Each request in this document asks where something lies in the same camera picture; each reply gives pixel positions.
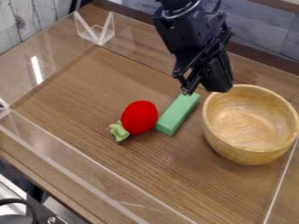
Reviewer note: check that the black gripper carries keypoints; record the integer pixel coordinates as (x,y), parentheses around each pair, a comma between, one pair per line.
(195,34)

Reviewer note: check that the green rectangular block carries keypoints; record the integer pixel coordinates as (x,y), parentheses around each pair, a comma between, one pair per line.
(176,113)

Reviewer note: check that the light wooden bowl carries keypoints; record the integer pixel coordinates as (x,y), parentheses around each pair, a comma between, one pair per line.
(249,124)

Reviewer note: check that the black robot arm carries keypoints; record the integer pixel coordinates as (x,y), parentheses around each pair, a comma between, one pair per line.
(195,34)

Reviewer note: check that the red plush strawberry toy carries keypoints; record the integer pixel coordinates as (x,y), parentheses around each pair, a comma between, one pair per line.
(136,120)

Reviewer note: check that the clear acrylic corner bracket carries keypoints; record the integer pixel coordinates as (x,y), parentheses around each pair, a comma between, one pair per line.
(96,34)

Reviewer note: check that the black metal bracket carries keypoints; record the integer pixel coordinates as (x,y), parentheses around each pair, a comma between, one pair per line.
(45,216)

